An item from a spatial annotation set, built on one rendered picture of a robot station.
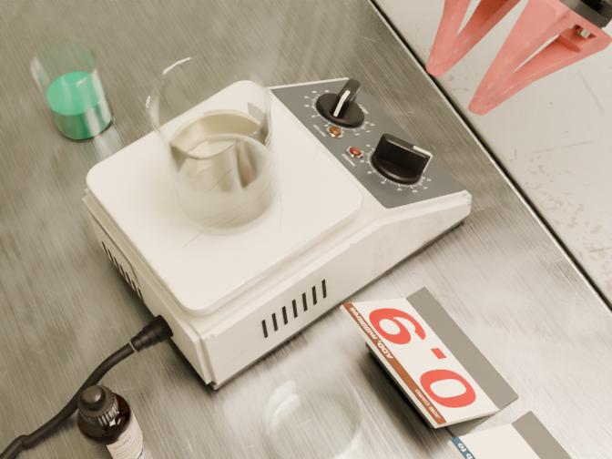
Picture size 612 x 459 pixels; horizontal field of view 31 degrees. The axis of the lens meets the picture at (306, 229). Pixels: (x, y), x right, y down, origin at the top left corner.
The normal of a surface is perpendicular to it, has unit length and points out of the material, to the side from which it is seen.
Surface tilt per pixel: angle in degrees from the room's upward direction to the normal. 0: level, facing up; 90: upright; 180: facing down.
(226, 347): 90
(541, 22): 62
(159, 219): 0
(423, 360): 40
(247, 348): 90
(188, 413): 0
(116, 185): 0
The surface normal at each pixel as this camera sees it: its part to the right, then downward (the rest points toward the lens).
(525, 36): -0.75, 0.19
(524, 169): -0.06, -0.55
